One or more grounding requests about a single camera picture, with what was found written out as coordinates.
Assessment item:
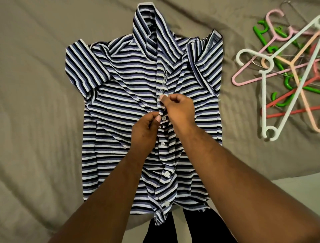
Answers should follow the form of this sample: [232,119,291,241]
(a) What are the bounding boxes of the person's left hand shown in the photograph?
[130,111,163,155]

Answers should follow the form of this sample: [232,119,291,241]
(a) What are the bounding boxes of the person's right hand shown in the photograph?
[159,93,197,137]

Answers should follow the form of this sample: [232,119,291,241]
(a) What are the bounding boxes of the black white striped garment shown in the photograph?
[65,2,225,226]

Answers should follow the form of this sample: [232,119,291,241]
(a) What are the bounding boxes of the pile of coloured plastic hangers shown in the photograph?
[231,0,320,142]

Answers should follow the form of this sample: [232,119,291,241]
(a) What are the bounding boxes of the person's right forearm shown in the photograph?
[174,125,320,243]

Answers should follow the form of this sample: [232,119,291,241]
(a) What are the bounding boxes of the person's left forearm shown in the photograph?
[47,148,160,243]

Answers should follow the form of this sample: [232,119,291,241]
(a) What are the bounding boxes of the bed with taupe sheet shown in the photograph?
[0,0,320,243]

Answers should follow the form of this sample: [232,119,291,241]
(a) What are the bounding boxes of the person's black trousers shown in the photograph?
[142,207,239,243]

